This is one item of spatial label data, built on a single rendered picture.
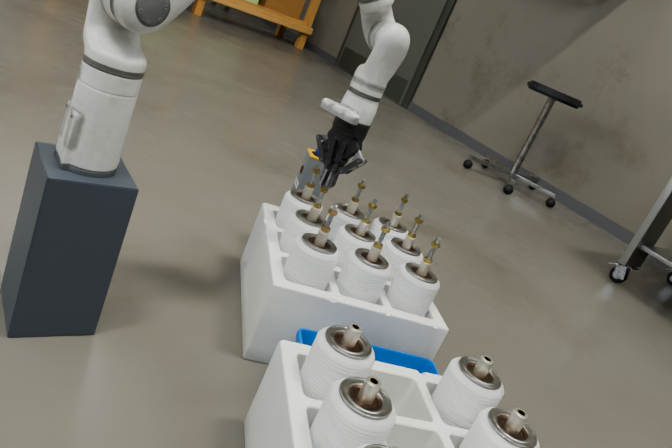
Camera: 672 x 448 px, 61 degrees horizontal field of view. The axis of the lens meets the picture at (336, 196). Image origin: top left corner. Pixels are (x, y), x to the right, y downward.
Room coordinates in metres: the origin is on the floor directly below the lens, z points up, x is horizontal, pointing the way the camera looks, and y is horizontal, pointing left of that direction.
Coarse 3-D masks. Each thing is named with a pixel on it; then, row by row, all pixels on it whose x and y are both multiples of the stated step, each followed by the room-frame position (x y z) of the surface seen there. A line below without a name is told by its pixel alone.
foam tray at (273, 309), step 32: (256, 224) 1.31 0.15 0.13; (256, 256) 1.18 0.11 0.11; (256, 288) 1.08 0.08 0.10; (288, 288) 0.98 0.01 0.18; (384, 288) 1.18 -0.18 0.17; (256, 320) 0.98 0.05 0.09; (288, 320) 0.99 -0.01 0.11; (320, 320) 1.01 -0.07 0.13; (352, 320) 1.02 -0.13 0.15; (384, 320) 1.04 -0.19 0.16; (416, 320) 1.07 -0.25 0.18; (256, 352) 0.98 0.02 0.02; (416, 352) 1.08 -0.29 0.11
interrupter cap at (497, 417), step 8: (496, 408) 0.75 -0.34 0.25; (488, 416) 0.72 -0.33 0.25; (496, 416) 0.73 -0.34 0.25; (504, 416) 0.74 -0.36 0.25; (496, 424) 0.71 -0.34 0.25; (504, 424) 0.73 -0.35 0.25; (528, 424) 0.75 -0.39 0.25; (496, 432) 0.70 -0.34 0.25; (504, 432) 0.70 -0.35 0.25; (520, 432) 0.72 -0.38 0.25; (528, 432) 0.73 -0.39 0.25; (512, 440) 0.69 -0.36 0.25; (520, 440) 0.70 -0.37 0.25; (528, 440) 0.71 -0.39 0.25; (536, 440) 0.71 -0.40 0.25
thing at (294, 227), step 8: (288, 224) 1.16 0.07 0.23; (296, 224) 1.14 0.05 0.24; (304, 224) 1.14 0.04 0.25; (288, 232) 1.14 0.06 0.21; (296, 232) 1.13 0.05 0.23; (304, 232) 1.13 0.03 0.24; (312, 232) 1.13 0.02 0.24; (280, 240) 1.16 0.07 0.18; (288, 240) 1.14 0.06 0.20; (280, 248) 1.15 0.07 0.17; (288, 248) 1.13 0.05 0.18
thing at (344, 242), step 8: (344, 232) 1.19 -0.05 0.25; (336, 240) 1.20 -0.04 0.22; (344, 240) 1.18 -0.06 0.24; (352, 240) 1.17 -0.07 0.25; (360, 240) 1.18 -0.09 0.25; (376, 240) 1.22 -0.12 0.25; (344, 248) 1.17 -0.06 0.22; (352, 248) 1.17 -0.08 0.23; (368, 248) 1.18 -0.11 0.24; (344, 256) 1.17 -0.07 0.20; (336, 264) 1.17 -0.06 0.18
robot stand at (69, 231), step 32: (32, 160) 0.87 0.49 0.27; (32, 192) 0.83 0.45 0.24; (64, 192) 0.79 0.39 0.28; (96, 192) 0.82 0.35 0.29; (128, 192) 0.85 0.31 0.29; (32, 224) 0.79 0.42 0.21; (64, 224) 0.80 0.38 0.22; (96, 224) 0.83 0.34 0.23; (32, 256) 0.78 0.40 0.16; (64, 256) 0.81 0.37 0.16; (96, 256) 0.84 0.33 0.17; (0, 288) 0.88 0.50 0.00; (32, 288) 0.78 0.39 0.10; (64, 288) 0.82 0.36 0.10; (96, 288) 0.85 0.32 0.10; (32, 320) 0.79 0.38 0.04; (64, 320) 0.82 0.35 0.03; (96, 320) 0.86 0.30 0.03
